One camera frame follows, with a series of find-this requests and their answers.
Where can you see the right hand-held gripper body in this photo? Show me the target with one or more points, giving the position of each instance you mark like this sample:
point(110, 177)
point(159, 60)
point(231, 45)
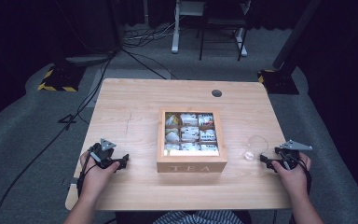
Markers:
point(289, 154)

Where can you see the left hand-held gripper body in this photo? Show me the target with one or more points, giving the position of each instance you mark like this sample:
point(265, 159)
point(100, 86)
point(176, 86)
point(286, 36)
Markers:
point(104, 154)

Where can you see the clear glass cup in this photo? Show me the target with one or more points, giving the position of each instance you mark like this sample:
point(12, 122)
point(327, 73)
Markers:
point(256, 145)

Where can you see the wooden tea box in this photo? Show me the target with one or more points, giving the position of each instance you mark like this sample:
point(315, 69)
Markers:
point(191, 163)

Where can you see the person's left hand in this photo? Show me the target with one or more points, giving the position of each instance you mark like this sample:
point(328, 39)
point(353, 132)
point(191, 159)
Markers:
point(98, 179)

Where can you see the person's right hand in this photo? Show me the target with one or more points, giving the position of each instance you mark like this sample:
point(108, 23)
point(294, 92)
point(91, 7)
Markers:
point(292, 180)

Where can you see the group of tea bags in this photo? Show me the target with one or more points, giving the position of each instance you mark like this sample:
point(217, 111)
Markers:
point(190, 133)

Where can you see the black yellow striped stand base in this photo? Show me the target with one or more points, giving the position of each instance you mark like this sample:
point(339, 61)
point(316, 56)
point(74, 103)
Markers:
point(60, 79)
point(278, 82)

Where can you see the dark round table grommet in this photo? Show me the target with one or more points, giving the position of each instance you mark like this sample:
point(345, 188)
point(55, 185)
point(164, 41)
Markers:
point(216, 93)

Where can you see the person's striped clothing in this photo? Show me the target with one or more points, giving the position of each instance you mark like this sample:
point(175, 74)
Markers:
point(199, 217)

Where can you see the grey flat stand base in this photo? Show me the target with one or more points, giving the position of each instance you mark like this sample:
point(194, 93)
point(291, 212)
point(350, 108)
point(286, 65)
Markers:
point(88, 59)

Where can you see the black chair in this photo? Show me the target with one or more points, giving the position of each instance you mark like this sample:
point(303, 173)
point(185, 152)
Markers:
point(222, 21)

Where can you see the black slanted stand post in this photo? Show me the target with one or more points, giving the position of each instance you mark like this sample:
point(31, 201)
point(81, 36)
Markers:
point(295, 34)

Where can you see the white desk frame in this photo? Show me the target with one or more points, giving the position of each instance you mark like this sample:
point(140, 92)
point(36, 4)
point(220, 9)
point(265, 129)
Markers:
point(175, 34)

